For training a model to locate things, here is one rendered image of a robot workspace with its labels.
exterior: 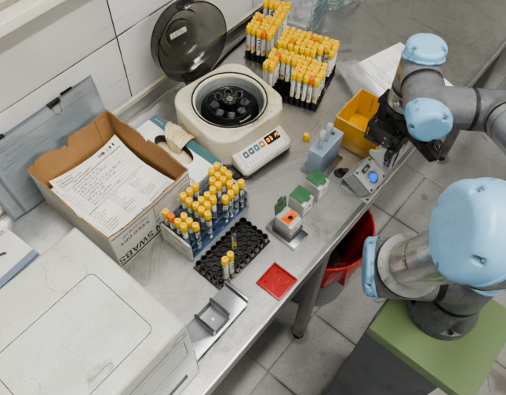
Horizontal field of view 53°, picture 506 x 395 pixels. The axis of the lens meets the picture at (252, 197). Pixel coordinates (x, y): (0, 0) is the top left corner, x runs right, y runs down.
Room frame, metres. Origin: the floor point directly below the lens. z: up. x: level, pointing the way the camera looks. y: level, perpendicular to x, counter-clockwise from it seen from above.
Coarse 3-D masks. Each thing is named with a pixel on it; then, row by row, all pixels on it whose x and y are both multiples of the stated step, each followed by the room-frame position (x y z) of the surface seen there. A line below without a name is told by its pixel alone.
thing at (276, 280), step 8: (272, 264) 0.51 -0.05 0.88; (272, 272) 0.49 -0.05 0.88; (280, 272) 0.50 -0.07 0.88; (288, 272) 0.49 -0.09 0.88; (264, 280) 0.47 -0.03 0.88; (272, 280) 0.48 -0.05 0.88; (280, 280) 0.48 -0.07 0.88; (288, 280) 0.48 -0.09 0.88; (296, 280) 0.47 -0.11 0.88; (264, 288) 0.45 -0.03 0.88; (272, 288) 0.45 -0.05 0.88; (280, 288) 0.45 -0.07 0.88; (288, 288) 0.45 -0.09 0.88; (280, 296) 0.43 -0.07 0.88
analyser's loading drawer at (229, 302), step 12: (228, 288) 0.43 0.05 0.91; (216, 300) 0.41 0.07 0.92; (228, 300) 0.41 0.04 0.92; (240, 300) 0.41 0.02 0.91; (204, 312) 0.38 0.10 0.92; (216, 312) 0.38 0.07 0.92; (228, 312) 0.37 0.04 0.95; (240, 312) 0.38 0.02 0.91; (192, 324) 0.35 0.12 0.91; (204, 324) 0.34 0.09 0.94; (216, 324) 0.35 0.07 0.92; (228, 324) 0.35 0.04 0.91; (192, 336) 0.33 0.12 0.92; (204, 336) 0.33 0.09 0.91; (216, 336) 0.33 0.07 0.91; (192, 348) 0.30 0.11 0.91; (204, 348) 0.30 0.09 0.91
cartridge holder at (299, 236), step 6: (270, 222) 0.62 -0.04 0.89; (270, 228) 0.60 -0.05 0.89; (276, 228) 0.59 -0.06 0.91; (300, 228) 0.60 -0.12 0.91; (276, 234) 0.59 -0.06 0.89; (282, 234) 0.58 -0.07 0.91; (294, 234) 0.58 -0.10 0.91; (300, 234) 0.59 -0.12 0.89; (306, 234) 0.59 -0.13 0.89; (282, 240) 0.57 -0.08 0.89; (288, 240) 0.57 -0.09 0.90; (294, 240) 0.57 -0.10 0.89; (300, 240) 0.58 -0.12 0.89; (288, 246) 0.56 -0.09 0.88; (294, 246) 0.56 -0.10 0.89
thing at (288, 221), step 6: (282, 210) 0.62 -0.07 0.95; (288, 210) 0.62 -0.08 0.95; (276, 216) 0.60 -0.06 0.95; (282, 216) 0.60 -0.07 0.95; (288, 216) 0.60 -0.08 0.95; (294, 216) 0.60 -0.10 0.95; (276, 222) 0.60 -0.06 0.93; (282, 222) 0.59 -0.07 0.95; (288, 222) 0.59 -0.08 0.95; (294, 222) 0.59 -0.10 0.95; (300, 222) 0.60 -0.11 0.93; (282, 228) 0.59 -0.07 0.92; (288, 228) 0.58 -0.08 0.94; (294, 228) 0.58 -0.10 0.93; (288, 234) 0.57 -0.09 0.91
